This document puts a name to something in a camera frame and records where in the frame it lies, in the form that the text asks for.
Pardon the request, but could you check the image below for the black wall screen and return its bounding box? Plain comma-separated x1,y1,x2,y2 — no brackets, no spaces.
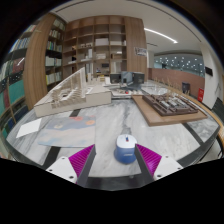
204,66,214,77

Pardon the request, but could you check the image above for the wooden shelf unit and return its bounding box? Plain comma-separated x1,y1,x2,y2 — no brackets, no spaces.
62,14,149,82

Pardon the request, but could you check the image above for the white paper sheet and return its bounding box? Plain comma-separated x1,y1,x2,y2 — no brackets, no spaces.
15,117,43,139

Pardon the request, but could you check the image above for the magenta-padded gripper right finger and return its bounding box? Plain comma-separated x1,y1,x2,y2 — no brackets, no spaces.
133,143,184,186

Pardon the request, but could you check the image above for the grey box building model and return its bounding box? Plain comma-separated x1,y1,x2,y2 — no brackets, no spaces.
109,70,146,85

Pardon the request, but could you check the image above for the white poster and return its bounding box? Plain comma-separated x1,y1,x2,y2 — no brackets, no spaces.
134,46,148,57

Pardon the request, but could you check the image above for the long ceiling light strip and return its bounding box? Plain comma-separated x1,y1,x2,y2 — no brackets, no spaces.
143,27,179,44

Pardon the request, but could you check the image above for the white architectural model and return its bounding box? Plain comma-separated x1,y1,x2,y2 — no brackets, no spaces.
33,66,113,118

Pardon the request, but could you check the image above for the brown architectural model on board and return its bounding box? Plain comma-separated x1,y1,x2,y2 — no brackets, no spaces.
131,93,208,128

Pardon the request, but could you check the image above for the blue and white computer mouse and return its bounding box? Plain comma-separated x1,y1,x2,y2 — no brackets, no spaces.
113,133,138,165

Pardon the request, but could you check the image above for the flat grey site model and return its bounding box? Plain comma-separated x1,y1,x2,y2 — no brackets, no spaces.
110,84,145,100

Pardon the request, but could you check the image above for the pastel printed mouse pad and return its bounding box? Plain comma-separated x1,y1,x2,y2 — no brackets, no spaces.
37,115,97,149

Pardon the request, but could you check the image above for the dark bookshelf with books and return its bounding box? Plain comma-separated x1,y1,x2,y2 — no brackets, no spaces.
0,14,66,139

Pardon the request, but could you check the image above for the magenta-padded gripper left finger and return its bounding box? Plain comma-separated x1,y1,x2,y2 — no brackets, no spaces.
45,144,98,188

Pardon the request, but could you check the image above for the group of small ceiling lights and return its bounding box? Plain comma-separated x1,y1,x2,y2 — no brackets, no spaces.
154,54,204,73

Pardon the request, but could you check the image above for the red sign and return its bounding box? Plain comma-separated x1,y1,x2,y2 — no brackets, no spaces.
197,87,205,103

